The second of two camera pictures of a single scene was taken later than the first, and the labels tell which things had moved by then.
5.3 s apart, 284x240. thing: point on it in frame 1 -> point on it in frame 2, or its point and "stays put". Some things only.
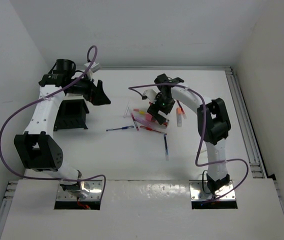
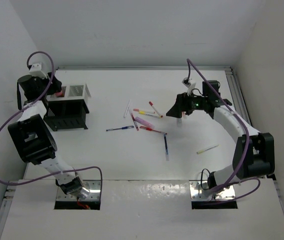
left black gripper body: x=82 y=86 -> x=41 y=83
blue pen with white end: x=166 y=146 stays put
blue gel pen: x=124 y=128 stays put
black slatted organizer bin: x=71 y=113 stays put
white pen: x=126 y=109 stays put
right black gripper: x=154 y=108 -> x=182 y=104
